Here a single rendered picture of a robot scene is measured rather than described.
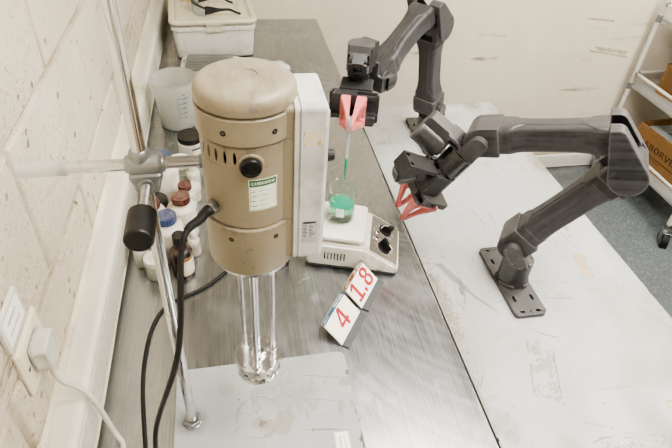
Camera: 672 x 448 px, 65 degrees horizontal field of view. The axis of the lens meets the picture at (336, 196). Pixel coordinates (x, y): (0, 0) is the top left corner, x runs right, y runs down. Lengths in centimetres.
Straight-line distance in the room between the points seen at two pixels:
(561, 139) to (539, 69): 201
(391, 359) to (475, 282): 29
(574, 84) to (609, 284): 196
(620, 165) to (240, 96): 69
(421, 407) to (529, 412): 19
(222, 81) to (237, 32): 154
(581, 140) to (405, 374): 51
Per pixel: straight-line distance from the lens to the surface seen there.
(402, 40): 127
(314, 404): 97
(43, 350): 81
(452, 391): 103
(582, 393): 112
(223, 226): 58
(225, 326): 108
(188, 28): 203
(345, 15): 251
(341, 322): 106
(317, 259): 116
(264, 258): 61
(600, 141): 99
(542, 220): 110
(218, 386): 100
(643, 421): 114
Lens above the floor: 175
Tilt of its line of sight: 38 degrees down
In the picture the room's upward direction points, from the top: 4 degrees clockwise
